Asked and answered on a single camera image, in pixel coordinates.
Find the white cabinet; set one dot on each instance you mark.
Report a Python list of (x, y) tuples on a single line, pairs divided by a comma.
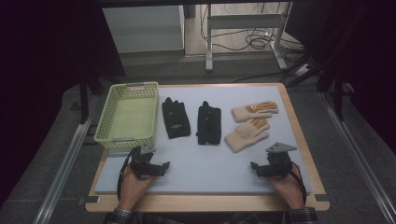
[(143, 29)]

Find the black metal stand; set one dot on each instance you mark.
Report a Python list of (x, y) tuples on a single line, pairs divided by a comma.
[(84, 99)]

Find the white metal desk frame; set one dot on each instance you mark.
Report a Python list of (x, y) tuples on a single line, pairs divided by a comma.
[(246, 21)]

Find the aluminium rail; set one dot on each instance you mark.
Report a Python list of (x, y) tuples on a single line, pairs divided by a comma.
[(67, 161), (355, 155)]

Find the black glove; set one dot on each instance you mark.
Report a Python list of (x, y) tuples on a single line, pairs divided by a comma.
[(209, 124), (176, 119)]

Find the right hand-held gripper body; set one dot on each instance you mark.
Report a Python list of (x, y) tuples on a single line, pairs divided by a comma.
[(278, 161)]

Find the black tripod stand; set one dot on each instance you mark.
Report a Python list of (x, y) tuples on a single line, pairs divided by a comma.
[(337, 77)]

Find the yellow-green plastic basket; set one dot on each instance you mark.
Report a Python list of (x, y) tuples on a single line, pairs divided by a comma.
[(130, 118)]

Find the person's right hand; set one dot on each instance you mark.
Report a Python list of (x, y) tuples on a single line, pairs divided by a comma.
[(289, 189)]

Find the person's left hand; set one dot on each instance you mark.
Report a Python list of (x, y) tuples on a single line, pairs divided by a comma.
[(134, 189)]

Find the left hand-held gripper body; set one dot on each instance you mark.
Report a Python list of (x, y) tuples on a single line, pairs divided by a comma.
[(144, 163)]

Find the beige knit glove orange fingers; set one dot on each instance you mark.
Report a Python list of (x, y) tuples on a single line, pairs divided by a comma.
[(244, 135), (246, 114)]

